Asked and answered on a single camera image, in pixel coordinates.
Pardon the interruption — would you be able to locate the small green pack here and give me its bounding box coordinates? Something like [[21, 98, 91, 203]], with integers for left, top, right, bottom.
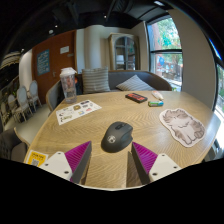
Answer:
[[147, 100, 165, 108]]

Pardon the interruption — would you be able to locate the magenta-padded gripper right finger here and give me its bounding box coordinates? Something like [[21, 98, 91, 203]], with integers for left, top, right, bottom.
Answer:
[[130, 141, 183, 185]]

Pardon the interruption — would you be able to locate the black and orange cushion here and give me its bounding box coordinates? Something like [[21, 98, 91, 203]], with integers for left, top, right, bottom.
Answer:
[[75, 73, 84, 96]]

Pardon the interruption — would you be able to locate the brown wooden door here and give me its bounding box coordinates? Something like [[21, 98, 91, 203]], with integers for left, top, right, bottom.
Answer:
[[31, 29, 78, 104]]

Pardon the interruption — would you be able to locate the grey curved sofa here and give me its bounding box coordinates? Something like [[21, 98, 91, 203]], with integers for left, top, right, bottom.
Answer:
[[45, 69, 173, 113]]

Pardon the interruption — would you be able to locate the group of white chairs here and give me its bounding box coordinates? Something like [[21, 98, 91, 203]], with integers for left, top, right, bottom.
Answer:
[[0, 79, 43, 123]]

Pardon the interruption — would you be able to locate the square striped pillow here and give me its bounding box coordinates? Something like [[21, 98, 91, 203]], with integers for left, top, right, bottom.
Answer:
[[81, 66, 111, 95]]

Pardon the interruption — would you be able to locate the white paper sign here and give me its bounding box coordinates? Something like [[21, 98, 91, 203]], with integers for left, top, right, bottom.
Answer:
[[59, 45, 70, 55]]

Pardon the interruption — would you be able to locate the clear plastic cup with lid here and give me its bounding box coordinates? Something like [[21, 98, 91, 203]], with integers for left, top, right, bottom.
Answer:
[[59, 66, 78, 104]]

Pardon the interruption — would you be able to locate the grey upholstered chair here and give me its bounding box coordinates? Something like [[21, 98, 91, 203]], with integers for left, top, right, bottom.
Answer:
[[0, 128, 28, 161]]

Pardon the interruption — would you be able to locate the flat striped pillow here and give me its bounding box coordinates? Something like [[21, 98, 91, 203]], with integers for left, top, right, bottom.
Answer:
[[115, 74, 155, 92]]

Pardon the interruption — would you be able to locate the black computer mouse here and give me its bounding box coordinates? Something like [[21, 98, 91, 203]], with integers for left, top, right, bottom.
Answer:
[[100, 121, 134, 154]]

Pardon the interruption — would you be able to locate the black and red box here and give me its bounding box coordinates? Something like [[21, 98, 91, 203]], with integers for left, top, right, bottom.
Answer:
[[125, 92, 149, 104]]

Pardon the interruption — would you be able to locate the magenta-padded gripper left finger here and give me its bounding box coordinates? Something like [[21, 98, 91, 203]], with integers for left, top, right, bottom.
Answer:
[[39, 140, 93, 185]]

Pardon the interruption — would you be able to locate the cat-shaped mouse pad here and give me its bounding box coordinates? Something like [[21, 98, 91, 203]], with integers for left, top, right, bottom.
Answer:
[[158, 107, 207, 148]]

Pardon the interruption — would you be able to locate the black-framed window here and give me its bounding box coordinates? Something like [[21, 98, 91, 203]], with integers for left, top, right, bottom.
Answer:
[[146, 14, 184, 93]]

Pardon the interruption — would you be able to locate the white sticker sheet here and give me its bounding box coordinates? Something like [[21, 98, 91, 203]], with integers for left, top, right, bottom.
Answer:
[[55, 99, 103, 126]]

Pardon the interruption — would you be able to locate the yellow card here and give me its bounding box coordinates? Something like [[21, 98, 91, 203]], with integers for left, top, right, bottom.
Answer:
[[23, 149, 49, 168]]

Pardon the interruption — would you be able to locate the arched wooden glass cabinet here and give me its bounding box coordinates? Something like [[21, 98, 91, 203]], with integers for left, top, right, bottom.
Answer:
[[107, 32, 141, 72]]

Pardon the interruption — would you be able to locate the blue poster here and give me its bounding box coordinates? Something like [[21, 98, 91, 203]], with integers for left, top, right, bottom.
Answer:
[[36, 49, 51, 77]]

